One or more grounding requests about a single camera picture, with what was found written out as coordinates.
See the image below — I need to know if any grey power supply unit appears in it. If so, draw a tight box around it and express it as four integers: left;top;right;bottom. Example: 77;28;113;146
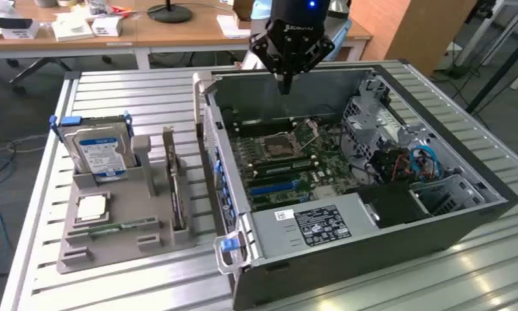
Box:
249;192;380;260

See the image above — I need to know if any green RAM stick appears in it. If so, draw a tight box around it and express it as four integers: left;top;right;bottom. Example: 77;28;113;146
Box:
68;217;156;236
252;160;318;176

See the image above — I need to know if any black open PC case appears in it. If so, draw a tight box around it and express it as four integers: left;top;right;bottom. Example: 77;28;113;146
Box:
192;63;518;311

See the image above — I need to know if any small white printed box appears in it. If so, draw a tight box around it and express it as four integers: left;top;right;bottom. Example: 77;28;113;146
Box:
91;16;123;37

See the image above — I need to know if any white tissue box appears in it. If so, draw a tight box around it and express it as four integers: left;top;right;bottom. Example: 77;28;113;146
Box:
51;14;95;42

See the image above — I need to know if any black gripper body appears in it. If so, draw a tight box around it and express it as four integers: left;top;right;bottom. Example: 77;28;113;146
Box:
265;0;329;75

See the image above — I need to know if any wooden desk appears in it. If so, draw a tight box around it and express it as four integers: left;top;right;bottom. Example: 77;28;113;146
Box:
0;0;372;61

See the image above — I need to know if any silver CPU chip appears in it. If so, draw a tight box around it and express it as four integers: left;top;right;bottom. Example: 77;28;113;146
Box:
76;196;107;220

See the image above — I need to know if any white table frame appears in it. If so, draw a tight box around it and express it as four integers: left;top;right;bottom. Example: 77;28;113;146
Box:
453;0;518;90

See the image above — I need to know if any green motherboard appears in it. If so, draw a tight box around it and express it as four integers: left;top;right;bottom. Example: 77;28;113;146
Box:
231;115;372;208

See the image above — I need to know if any white box with black lid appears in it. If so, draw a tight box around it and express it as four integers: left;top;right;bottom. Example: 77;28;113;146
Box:
0;17;40;40

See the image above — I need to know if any black lamp base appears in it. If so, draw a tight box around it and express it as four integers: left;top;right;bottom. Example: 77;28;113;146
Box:
147;0;195;23

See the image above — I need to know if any blue disk wire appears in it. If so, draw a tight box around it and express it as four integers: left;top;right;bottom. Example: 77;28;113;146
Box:
408;144;444;182

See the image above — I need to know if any metal socket cover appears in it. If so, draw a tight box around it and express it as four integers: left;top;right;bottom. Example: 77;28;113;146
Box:
290;118;325;153

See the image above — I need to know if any white paper stack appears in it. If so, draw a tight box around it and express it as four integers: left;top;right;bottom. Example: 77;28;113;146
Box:
217;14;255;39

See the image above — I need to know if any blue expansion slot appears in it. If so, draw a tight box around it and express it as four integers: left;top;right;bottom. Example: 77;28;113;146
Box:
249;181;298;196

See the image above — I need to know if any silver disk bay cage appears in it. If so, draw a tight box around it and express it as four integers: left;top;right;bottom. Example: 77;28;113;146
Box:
342;73;420;169

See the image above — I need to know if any black office chair base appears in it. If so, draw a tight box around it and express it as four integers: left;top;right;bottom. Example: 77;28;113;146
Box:
7;57;77;95

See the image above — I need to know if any silver chipset heatsink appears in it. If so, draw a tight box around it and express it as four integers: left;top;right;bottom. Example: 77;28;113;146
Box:
313;185;342;199

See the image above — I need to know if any low profile graphics card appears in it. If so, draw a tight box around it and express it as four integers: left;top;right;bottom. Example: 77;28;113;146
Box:
161;126;191;233

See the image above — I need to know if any hard disk with blue label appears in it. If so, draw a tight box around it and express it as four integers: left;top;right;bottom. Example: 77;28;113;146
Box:
49;111;135;179

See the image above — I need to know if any black stand pole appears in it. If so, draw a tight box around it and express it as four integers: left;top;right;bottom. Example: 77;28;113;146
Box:
465;32;518;114

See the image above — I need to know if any silver disk bay bracket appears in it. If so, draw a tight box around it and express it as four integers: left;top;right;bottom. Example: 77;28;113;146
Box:
409;174;488;216

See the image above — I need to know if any CPU socket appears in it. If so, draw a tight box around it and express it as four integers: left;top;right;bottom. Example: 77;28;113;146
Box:
259;133;301;159

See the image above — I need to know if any wooden cabinet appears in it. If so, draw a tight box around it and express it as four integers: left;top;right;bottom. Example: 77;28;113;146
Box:
349;0;478;77

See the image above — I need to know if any grey parts rack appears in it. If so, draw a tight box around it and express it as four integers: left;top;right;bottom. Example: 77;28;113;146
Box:
56;134;197;275

